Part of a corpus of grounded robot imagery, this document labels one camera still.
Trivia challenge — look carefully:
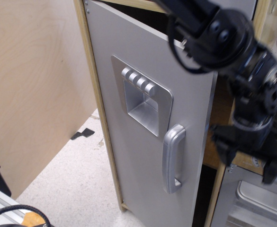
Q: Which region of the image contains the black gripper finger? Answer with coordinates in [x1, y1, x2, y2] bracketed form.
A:
[262, 159, 277, 185]
[215, 140, 239, 166]

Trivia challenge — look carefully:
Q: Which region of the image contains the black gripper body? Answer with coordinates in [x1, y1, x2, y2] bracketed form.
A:
[211, 113, 277, 162]

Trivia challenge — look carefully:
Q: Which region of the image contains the grey toy fridge door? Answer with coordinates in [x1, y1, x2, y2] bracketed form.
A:
[84, 0, 218, 227]

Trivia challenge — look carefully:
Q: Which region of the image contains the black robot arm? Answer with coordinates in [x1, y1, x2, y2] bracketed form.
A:
[157, 0, 277, 184]

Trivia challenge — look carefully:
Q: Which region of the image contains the grey toy oven door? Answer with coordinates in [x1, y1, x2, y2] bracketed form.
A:
[211, 166, 277, 227]

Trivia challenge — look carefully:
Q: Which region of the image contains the silver ice dispenser panel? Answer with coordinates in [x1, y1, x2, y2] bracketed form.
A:
[111, 55, 173, 139]

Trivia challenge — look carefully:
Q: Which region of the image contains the grey upper freezer door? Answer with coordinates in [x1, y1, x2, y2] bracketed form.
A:
[238, 0, 257, 20]

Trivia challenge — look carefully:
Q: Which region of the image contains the black tape piece on floor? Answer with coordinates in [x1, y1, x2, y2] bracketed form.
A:
[71, 128, 95, 140]

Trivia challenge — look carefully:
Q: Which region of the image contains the plywood board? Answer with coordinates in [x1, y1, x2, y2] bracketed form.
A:
[0, 0, 96, 198]

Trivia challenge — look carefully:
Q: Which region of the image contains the silver fridge door handle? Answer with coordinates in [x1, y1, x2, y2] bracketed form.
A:
[161, 124, 186, 194]

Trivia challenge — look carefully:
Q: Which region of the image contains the wooden toy kitchen frame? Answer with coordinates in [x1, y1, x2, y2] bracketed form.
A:
[73, 0, 277, 227]

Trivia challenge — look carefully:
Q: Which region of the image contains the aluminium extrusion rail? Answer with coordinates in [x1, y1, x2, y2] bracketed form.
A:
[0, 183, 29, 227]

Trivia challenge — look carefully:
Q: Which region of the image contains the black braided cable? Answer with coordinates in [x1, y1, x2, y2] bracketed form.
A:
[0, 204, 51, 227]

